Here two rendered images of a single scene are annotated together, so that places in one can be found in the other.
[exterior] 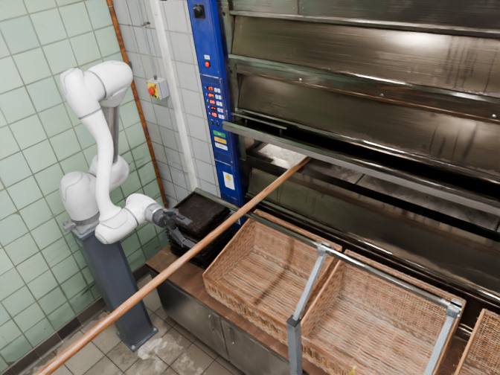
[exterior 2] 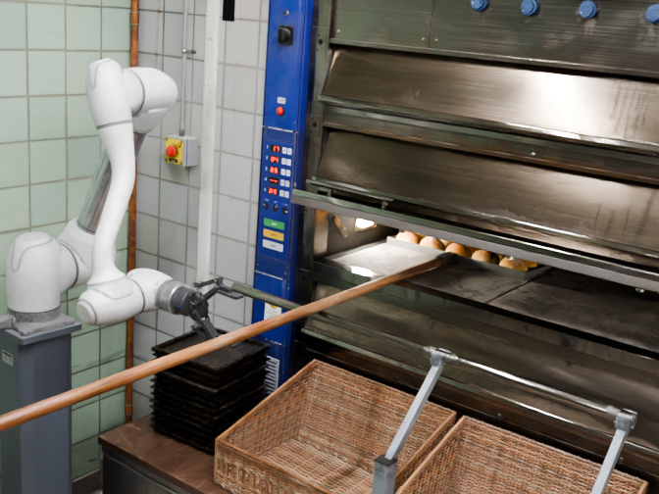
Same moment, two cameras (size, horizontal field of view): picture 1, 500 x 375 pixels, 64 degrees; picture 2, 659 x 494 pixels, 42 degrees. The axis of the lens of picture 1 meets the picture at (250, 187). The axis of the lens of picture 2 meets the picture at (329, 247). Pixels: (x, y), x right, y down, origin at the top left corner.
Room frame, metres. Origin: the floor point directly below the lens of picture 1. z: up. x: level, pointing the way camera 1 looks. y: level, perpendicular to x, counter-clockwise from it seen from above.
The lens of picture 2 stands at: (-0.89, 0.33, 2.00)
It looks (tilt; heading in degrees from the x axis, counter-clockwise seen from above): 15 degrees down; 352
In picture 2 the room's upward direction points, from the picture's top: 4 degrees clockwise
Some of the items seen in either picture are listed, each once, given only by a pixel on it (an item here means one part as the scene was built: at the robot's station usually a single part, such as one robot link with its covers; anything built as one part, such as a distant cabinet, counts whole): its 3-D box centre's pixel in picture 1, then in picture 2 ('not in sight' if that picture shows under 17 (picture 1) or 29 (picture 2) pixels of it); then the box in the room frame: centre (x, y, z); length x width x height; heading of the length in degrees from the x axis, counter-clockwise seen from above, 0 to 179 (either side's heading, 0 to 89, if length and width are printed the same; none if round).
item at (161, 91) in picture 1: (157, 88); (180, 150); (2.24, 0.46, 1.46); 0.10 x 0.07 x 0.10; 46
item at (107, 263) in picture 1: (116, 283); (36, 467); (1.68, 0.87, 0.50); 0.21 x 0.21 x 1.00; 43
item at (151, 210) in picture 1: (156, 214); (176, 297); (1.41, 0.43, 1.19); 0.09 x 0.06 x 0.09; 135
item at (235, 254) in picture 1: (271, 270); (334, 447); (1.43, -0.06, 0.72); 0.56 x 0.49 x 0.28; 46
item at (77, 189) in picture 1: (79, 193); (35, 269); (1.69, 0.86, 1.17); 0.18 x 0.16 x 0.22; 146
